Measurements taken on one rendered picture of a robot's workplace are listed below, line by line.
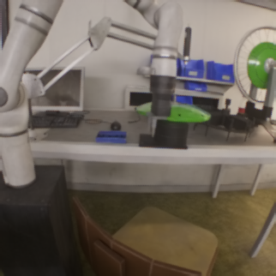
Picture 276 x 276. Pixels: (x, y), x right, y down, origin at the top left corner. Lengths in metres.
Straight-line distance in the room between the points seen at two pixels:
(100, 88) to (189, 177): 1.30
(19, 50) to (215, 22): 1.66
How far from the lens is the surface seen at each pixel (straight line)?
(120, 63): 1.63
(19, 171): 0.61
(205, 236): 0.79
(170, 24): 0.52
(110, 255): 0.36
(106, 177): 1.92
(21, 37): 0.52
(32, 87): 0.81
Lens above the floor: 1.18
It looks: 19 degrees down
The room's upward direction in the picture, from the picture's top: 3 degrees clockwise
